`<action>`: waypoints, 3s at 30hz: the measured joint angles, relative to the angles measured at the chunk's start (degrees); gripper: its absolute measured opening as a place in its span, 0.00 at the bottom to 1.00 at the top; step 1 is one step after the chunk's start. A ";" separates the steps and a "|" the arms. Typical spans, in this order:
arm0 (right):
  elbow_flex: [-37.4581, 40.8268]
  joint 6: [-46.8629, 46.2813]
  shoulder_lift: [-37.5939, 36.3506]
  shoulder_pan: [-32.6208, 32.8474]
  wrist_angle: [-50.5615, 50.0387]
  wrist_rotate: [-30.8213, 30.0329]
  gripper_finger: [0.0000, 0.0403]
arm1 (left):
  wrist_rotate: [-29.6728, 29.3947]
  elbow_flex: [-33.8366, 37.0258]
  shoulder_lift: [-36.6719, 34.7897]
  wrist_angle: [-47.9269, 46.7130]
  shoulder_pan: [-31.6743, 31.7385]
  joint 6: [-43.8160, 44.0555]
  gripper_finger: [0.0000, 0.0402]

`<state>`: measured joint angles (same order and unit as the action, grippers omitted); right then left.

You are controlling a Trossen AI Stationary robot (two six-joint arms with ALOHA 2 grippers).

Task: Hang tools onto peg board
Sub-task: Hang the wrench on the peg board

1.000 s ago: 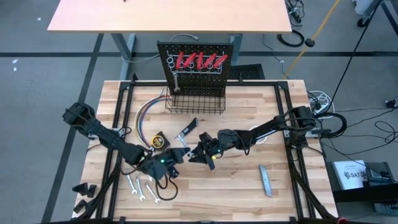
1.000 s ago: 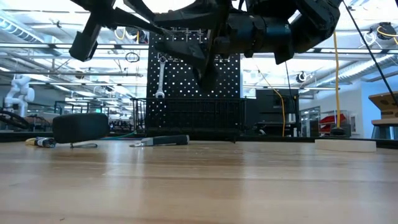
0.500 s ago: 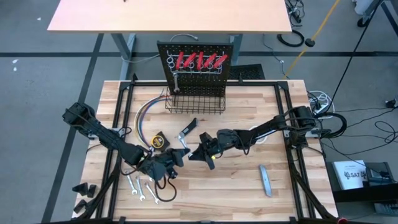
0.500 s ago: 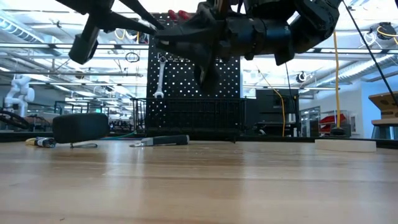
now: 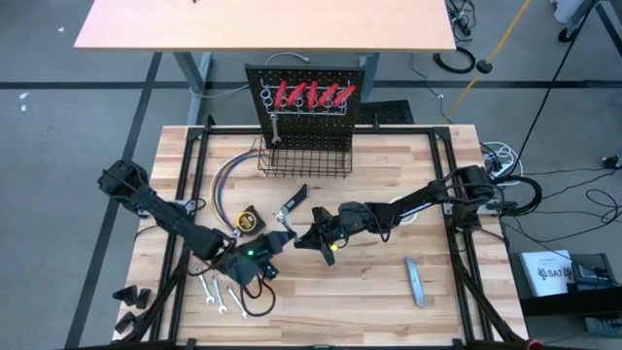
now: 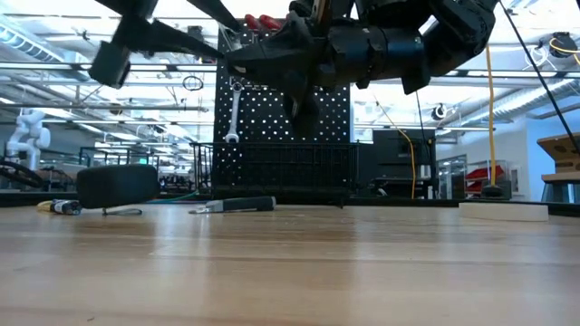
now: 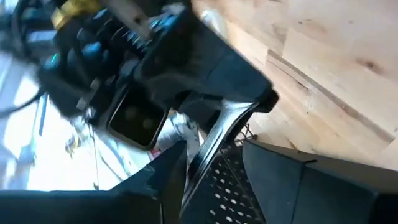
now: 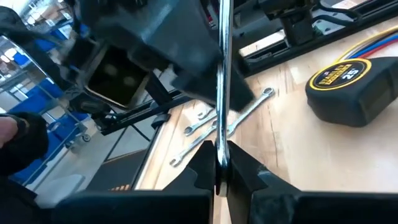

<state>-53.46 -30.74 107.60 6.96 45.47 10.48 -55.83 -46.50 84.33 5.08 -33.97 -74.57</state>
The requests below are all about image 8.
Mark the yellow black tape measure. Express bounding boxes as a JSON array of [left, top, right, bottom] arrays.
[[305, 57, 398, 128]]

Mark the person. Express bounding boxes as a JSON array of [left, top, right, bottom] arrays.
[[0, 111, 50, 224]]

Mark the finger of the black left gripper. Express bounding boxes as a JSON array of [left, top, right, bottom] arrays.
[[232, 69, 257, 113], [172, 37, 223, 105]]

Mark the person's hand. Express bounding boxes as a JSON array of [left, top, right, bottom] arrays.
[[0, 115, 19, 149]]

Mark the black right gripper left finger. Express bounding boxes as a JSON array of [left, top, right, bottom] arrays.
[[51, 139, 217, 224]]

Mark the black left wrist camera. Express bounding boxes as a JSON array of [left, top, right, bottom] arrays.
[[84, 45, 149, 109]]

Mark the black floor mat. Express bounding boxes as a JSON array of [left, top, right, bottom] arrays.
[[85, 148, 147, 192]]

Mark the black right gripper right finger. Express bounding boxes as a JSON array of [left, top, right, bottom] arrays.
[[227, 139, 398, 224]]

